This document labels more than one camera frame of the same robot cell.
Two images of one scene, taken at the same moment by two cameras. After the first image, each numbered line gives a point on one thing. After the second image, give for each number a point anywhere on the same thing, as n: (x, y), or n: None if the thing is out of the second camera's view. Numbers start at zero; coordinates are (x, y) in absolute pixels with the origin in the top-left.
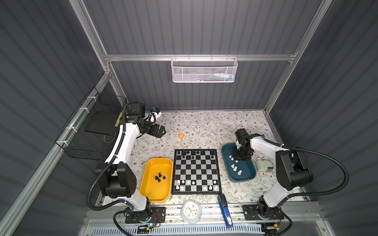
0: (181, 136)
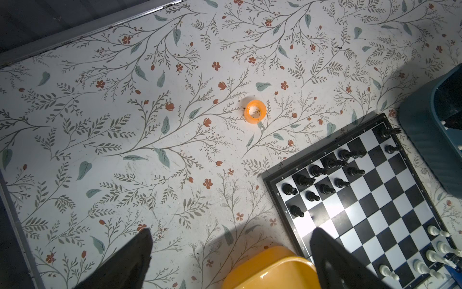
0: (258, 104)
